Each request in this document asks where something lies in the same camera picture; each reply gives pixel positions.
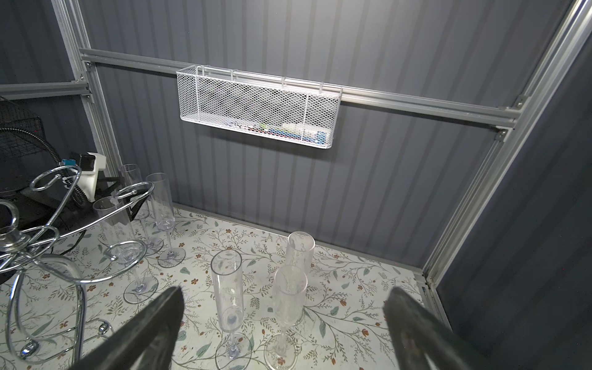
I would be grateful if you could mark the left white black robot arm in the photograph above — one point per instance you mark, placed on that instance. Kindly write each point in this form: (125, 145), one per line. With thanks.
(36, 208)

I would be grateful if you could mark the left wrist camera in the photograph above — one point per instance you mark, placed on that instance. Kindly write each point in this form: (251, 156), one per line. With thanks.
(91, 165)

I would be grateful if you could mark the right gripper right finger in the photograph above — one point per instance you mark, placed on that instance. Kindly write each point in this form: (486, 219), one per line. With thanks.
(420, 340)

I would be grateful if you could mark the floral table mat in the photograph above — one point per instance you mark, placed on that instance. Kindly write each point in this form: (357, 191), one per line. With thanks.
(246, 306)

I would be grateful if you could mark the chrome wine glass rack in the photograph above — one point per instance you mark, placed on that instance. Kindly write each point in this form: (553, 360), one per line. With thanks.
(32, 248)

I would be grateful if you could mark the white wire mesh basket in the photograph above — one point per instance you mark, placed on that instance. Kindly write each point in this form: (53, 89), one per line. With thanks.
(210, 96)

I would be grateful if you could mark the black wire basket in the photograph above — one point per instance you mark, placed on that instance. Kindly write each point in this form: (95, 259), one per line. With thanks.
(22, 135)

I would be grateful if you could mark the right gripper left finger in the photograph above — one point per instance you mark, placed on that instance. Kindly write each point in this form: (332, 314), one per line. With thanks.
(147, 341)

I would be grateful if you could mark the items in white basket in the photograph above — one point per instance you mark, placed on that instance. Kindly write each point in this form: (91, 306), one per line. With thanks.
(301, 133)

